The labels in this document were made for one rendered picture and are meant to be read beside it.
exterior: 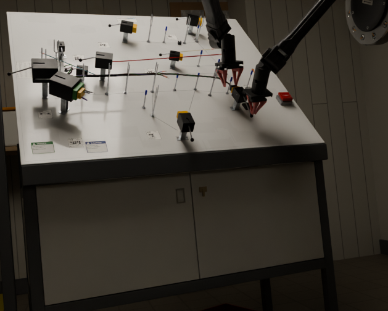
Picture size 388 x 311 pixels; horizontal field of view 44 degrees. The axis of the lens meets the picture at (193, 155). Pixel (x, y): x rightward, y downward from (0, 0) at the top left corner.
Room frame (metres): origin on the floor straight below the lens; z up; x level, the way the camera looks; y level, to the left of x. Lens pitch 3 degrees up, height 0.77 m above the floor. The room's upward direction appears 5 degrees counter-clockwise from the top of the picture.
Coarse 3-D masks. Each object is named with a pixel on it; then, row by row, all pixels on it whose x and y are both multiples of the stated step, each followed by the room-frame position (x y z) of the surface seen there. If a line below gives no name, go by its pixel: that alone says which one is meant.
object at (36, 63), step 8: (32, 64) 1.72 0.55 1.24; (40, 64) 1.73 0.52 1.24; (48, 64) 1.74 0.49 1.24; (56, 64) 1.75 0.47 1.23; (8, 72) 1.73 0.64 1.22; (16, 72) 1.73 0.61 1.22; (32, 72) 1.72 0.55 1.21; (40, 72) 1.72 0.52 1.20; (48, 72) 1.73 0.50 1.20; (56, 72) 1.74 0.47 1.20; (40, 80) 1.75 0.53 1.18; (48, 80) 1.76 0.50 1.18; (48, 96) 1.83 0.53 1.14
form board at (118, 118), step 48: (48, 48) 2.06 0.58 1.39; (96, 48) 2.14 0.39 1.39; (144, 48) 2.22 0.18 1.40; (192, 48) 2.31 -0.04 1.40; (240, 48) 2.40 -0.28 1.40; (96, 96) 1.90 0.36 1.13; (144, 96) 1.96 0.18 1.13; (192, 96) 2.03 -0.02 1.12; (144, 144) 1.76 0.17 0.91; (192, 144) 1.81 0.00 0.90; (240, 144) 1.87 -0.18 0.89; (288, 144) 1.93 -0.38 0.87
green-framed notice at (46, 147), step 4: (32, 144) 1.64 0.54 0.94; (36, 144) 1.65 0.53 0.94; (40, 144) 1.65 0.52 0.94; (44, 144) 1.65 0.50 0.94; (48, 144) 1.66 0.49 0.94; (52, 144) 1.66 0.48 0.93; (32, 148) 1.63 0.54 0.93; (36, 148) 1.63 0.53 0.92; (40, 148) 1.64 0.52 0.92; (44, 148) 1.64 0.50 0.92; (48, 148) 1.64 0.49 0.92; (52, 148) 1.65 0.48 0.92; (32, 152) 1.62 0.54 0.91; (36, 152) 1.62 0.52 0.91; (40, 152) 1.62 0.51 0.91; (44, 152) 1.63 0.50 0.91; (48, 152) 1.63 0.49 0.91; (52, 152) 1.63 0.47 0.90
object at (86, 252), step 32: (64, 192) 1.64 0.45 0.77; (96, 192) 1.68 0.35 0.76; (128, 192) 1.72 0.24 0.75; (160, 192) 1.76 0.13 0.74; (64, 224) 1.64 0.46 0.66; (96, 224) 1.68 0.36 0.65; (128, 224) 1.72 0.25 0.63; (160, 224) 1.76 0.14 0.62; (192, 224) 1.80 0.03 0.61; (64, 256) 1.64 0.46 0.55; (96, 256) 1.68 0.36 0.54; (128, 256) 1.71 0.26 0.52; (160, 256) 1.76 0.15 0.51; (192, 256) 1.80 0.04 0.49; (64, 288) 1.64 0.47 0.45; (96, 288) 1.67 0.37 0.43; (128, 288) 1.71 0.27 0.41
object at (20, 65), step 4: (16, 64) 1.94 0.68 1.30; (20, 64) 1.94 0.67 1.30; (24, 64) 1.95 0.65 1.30; (28, 64) 1.96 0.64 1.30; (16, 68) 1.92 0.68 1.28; (20, 68) 1.92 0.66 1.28; (24, 68) 1.93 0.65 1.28; (20, 72) 1.91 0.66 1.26; (24, 72) 1.91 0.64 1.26; (28, 72) 1.92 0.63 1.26; (20, 76) 1.89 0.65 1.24; (24, 76) 1.90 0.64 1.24; (28, 76) 1.90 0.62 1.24
